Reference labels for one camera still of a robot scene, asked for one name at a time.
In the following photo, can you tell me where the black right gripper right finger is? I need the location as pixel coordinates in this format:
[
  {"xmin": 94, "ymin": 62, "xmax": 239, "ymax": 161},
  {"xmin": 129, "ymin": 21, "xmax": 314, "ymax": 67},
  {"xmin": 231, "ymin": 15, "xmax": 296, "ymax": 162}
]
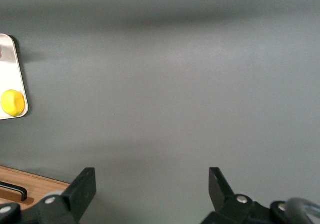
[{"xmin": 201, "ymin": 167, "xmax": 301, "ymax": 224}]

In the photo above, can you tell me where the black metal drawer handle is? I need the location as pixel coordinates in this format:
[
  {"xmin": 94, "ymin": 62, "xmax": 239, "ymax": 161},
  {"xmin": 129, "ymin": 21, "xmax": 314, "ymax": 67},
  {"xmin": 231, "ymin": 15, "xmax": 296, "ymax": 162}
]
[{"xmin": 0, "ymin": 181, "xmax": 29, "ymax": 202}]

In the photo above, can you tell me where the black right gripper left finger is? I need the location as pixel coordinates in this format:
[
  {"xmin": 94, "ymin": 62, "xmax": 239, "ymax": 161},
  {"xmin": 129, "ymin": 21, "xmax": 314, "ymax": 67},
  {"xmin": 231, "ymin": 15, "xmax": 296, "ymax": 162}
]
[{"xmin": 0, "ymin": 167, "xmax": 97, "ymax": 224}]

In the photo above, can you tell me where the white rectangular tray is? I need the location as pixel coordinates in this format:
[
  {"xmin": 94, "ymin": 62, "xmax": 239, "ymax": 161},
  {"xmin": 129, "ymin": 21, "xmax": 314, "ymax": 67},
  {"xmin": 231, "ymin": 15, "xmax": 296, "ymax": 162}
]
[{"xmin": 0, "ymin": 33, "xmax": 30, "ymax": 121}]

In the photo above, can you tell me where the yellow lemon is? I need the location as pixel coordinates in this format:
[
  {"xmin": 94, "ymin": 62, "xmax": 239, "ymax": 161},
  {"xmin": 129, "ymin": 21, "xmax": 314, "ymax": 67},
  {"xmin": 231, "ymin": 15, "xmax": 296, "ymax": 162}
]
[{"xmin": 0, "ymin": 89, "xmax": 26, "ymax": 117}]

